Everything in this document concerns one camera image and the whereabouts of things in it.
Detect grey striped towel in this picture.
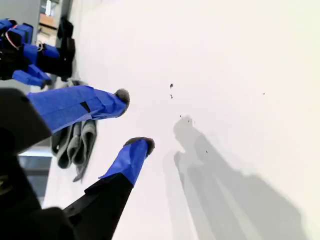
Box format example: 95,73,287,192
51,79,98,183

